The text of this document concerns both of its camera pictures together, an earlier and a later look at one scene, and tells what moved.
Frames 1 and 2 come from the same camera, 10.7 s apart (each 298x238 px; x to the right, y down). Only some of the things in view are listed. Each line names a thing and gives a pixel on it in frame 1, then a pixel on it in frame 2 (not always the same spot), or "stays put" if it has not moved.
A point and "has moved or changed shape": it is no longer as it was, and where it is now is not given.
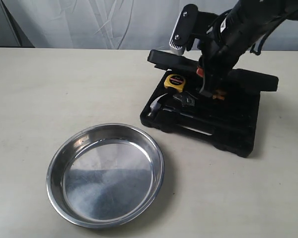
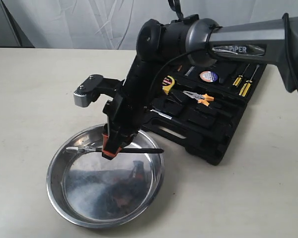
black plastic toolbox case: (229, 122) has moved or changed shape
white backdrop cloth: (116, 24) stays put
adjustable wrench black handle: (186, 101) to (134, 150)
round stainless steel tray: (105, 175) stays put
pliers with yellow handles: (219, 95) to (202, 98)
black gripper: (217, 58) to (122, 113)
